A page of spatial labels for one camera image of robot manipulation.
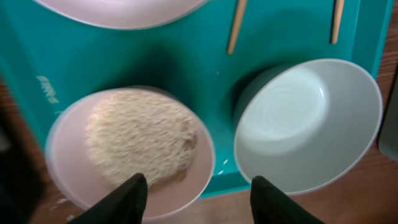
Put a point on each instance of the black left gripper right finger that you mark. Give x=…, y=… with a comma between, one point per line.
x=269, y=205

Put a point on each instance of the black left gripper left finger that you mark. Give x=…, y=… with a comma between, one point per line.
x=124, y=205

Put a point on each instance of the pile of rice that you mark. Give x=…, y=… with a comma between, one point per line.
x=137, y=131

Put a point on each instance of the wooden chopstick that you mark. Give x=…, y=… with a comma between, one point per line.
x=237, y=21
x=337, y=16

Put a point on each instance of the grey bowl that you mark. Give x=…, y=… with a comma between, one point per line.
x=304, y=126

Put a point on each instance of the teal serving tray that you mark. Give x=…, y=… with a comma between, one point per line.
x=49, y=61

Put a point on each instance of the large white plate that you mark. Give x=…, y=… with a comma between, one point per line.
x=123, y=14

